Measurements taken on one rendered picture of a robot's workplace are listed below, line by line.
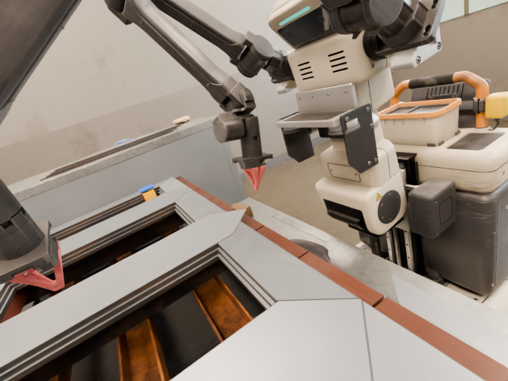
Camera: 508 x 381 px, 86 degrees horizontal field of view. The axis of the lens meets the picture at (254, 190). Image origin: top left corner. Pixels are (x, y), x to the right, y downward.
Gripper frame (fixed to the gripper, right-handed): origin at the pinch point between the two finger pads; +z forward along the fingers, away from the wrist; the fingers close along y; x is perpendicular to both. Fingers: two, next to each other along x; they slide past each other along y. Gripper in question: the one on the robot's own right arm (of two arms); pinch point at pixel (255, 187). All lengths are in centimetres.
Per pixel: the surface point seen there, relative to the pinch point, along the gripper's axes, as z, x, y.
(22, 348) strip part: 18, -6, -58
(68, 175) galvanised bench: -3, 82, -52
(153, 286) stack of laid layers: 13.6, -9.2, -33.3
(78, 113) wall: -39, 255, -48
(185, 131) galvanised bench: -15, 81, 5
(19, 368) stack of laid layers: 20, -9, -59
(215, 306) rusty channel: 26.7, -7.4, -19.9
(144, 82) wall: -63, 254, 18
